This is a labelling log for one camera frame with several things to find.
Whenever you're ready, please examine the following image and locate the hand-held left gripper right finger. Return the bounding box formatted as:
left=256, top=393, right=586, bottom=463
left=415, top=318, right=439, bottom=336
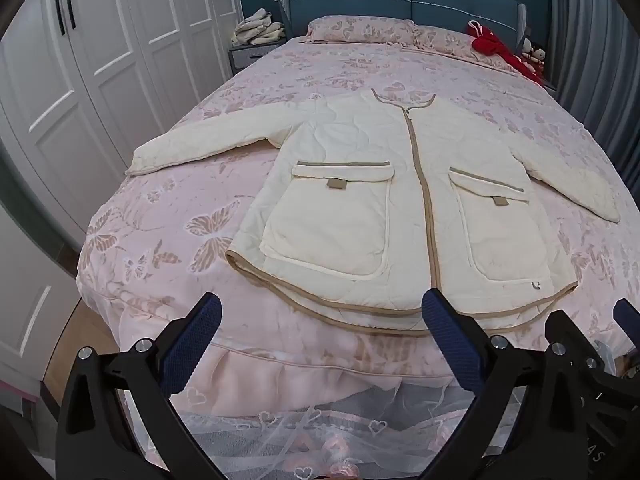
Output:
left=422, top=288, right=601, bottom=480

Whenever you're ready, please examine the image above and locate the grey-blue curtain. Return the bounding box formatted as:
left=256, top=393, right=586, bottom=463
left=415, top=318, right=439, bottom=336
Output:
left=547, top=0, right=640, bottom=171

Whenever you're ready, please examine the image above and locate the plush toy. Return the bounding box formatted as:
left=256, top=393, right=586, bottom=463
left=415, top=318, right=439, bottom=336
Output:
left=520, top=37, right=546, bottom=68

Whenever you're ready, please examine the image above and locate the pile of cream clothes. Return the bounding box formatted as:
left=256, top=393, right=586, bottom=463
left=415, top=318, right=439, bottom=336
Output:
left=231, top=8, right=287, bottom=46

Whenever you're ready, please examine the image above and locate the pink floral bedspread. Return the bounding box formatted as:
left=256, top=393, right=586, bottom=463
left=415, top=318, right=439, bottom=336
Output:
left=75, top=40, right=640, bottom=391

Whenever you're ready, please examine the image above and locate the grey nightstand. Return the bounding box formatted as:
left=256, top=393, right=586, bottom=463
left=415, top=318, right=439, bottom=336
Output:
left=228, top=40, right=286, bottom=81

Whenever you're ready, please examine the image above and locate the lace bed skirt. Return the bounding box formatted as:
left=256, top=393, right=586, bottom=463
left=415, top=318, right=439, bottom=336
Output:
left=120, top=350, right=501, bottom=480

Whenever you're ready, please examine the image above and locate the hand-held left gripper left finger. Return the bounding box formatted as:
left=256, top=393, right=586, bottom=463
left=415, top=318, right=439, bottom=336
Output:
left=54, top=292, right=226, bottom=480

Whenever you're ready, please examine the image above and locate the cream quilted jacket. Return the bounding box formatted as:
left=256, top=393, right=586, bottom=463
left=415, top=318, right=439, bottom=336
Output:
left=125, top=89, right=621, bottom=336

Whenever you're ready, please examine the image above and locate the white panelled wardrobe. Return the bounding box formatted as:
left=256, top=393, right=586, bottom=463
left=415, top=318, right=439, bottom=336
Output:
left=0, top=0, right=241, bottom=251

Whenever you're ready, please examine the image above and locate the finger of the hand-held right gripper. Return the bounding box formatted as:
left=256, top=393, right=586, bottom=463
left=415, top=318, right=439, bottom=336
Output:
left=612, top=298, right=640, bottom=351
left=545, top=310, right=576, bottom=348

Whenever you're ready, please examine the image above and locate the white panelled door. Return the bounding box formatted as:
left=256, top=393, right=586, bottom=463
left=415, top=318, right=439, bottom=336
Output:
left=0, top=200, right=81, bottom=391

